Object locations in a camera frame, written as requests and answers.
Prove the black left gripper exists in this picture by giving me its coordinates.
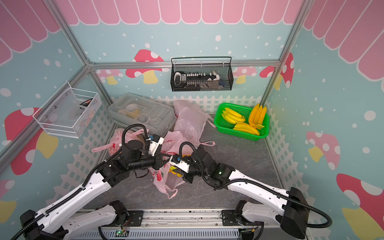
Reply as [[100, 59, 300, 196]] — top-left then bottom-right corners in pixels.
[[129, 151, 173, 171]]

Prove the pink plastic bag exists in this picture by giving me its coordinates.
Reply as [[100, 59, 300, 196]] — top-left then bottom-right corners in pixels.
[[174, 100, 216, 147], [92, 128, 150, 157], [150, 131, 200, 199]]

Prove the pink plastic bag front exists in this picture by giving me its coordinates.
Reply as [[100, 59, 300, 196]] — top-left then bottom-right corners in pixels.
[[92, 128, 150, 157]]

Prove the orange banana bunch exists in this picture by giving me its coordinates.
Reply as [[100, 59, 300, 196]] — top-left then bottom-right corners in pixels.
[[248, 104, 267, 130]]

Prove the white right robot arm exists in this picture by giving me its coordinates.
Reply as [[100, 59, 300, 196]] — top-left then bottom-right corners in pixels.
[[170, 142, 333, 239]]

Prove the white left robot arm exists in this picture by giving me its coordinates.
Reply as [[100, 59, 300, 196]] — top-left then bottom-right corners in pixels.
[[12, 124, 167, 240]]

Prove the pink plastic bag back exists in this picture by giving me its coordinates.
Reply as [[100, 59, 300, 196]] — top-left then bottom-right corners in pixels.
[[174, 100, 216, 147]]

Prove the yellow banana bunch in basket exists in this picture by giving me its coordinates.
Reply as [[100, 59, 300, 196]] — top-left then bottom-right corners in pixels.
[[221, 108, 260, 136]]

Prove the clear lidded storage box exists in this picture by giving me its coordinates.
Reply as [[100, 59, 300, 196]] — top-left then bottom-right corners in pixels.
[[108, 93, 177, 137]]

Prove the green plastic basket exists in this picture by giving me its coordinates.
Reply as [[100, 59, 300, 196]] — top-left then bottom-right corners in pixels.
[[214, 103, 270, 141]]

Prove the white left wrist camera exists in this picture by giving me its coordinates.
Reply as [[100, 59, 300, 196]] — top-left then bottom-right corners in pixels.
[[148, 135, 164, 157]]

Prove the metal base rail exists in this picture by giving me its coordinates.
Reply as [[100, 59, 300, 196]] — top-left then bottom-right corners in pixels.
[[71, 208, 304, 240]]

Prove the black wire mesh basket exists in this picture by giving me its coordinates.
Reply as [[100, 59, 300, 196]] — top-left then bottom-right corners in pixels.
[[170, 57, 234, 92]]

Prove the white wire mesh basket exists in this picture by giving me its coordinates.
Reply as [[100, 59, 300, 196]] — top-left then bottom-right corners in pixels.
[[33, 83, 102, 139]]

